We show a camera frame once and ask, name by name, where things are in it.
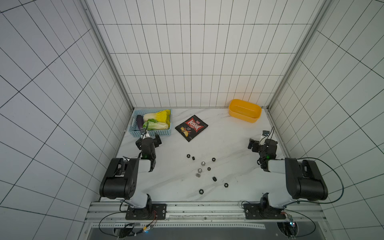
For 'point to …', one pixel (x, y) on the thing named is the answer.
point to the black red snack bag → (191, 127)
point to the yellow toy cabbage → (163, 116)
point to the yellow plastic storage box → (244, 110)
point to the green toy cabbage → (152, 124)
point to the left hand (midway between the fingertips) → (148, 136)
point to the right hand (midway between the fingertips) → (253, 137)
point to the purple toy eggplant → (140, 121)
